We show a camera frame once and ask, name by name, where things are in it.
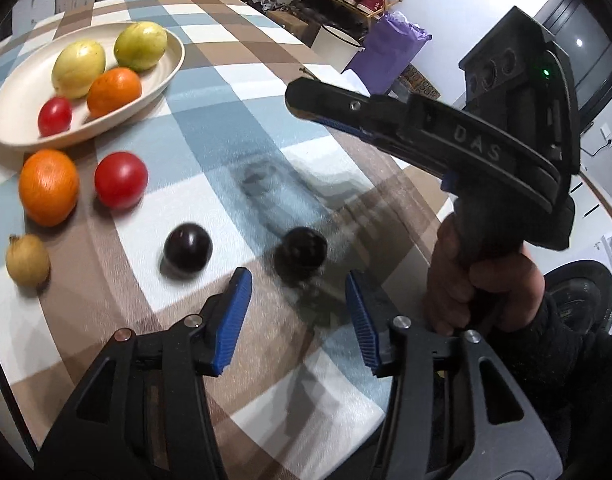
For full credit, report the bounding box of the dark doormat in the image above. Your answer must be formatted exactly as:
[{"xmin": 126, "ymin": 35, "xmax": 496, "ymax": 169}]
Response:
[{"xmin": 396, "ymin": 62, "xmax": 441, "ymax": 101}]

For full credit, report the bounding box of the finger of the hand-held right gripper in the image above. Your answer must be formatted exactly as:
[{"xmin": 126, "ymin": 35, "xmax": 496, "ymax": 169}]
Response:
[
  {"xmin": 313, "ymin": 116, "xmax": 445, "ymax": 172},
  {"xmin": 285, "ymin": 77, "xmax": 413, "ymax": 134}
]

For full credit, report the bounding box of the orange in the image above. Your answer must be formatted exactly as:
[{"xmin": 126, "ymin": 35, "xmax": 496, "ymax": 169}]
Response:
[
  {"xmin": 87, "ymin": 67, "xmax": 143, "ymax": 118},
  {"xmin": 19, "ymin": 149, "xmax": 81, "ymax": 227}
]

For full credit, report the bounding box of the red tomato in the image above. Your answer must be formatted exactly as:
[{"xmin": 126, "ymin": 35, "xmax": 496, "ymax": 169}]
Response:
[
  {"xmin": 38, "ymin": 96, "xmax": 73, "ymax": 137},
  {"xmin": 94, "ymin": 151, "xmax": 149, "ymax": 210}
]

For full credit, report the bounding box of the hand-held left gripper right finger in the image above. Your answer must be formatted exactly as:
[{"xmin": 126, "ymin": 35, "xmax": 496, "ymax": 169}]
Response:
[{"xmin": 345, "ymin": 269, "xmax": 567, "ymax": 480}]

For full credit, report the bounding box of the purple bag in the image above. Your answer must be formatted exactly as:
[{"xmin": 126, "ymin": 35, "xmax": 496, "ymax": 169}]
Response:
[{"xmin": 346, "ymin": 10, "xmax": 431, "ymax": 96}]

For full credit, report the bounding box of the dark purple plum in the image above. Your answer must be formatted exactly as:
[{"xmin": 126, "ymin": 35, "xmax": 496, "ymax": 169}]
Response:
[
  {"xmin": 161, "ymin": 222, "xmax": 213, "ymax": 277},
  {"xmin": 275, "ymin": 226, "xmax": 329, "ymax": 283}
]

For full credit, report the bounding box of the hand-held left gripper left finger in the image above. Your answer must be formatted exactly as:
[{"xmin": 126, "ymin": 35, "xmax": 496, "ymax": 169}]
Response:
[{"xmin": 33, "ymin": 266, "xmax": 254, "ymax": 480}]

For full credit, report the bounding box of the white washing machine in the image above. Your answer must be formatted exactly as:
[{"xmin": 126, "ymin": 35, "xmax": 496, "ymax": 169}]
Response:
[{"xmin": 540, "ymin": 225, "xmax": 612, "ymax": 341}]

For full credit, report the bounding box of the yellow green citrus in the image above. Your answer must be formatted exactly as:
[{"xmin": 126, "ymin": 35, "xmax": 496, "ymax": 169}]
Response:
[
  {"xmin": 114, "ymin": 21, "xmax": 168, "ymax": 72},
  {"xmin": 51, "ymin": 40, "xmax": 107, "ymax": 100}
]

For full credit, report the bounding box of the cream round plate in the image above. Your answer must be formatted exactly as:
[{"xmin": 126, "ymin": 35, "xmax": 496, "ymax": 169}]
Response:
[{"xmin": 0, "ymin": 21, "xmax": 185, "ymax": 150}]

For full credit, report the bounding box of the cardboard box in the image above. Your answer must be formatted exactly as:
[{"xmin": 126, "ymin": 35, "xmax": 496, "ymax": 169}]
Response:
[{"xmin": 266, "ymin": 7, "xmax": 309, "ymax": 36}]

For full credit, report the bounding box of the brown kiwi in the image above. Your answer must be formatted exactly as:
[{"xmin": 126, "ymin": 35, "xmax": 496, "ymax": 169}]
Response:
[{"xmin": 6, "ymin": 234, "xmax": 51, "ymax": 287}]

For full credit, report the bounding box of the dark screen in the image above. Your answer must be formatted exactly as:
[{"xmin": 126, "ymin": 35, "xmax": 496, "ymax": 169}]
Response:
[{"xmin": 540, "ymin": 0, "xmax": 612, "ymax": 111}]

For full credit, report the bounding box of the person's right hand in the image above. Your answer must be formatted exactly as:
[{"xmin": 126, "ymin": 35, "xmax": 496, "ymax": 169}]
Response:
[{"xmin": 425, "ymin": 212, "xmax": 545, "ymax": 337}]

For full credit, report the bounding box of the person's right forearm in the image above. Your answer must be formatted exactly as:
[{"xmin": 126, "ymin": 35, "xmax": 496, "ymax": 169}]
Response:
[{"xmin": 486, "ymin": 290, "xmax": 612, "ymax": 471}]

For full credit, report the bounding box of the white bucket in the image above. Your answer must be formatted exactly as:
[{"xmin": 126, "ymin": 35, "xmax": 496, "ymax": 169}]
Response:
[{"xmin": 311, "ymin": 22, "xmax": 367, "ymax": 73}]

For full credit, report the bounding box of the white plastic bag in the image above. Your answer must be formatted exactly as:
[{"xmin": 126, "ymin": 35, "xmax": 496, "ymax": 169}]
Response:
[{"xmin": 336, "ymin": 67, "xmax": 371, "ymax": 96}]

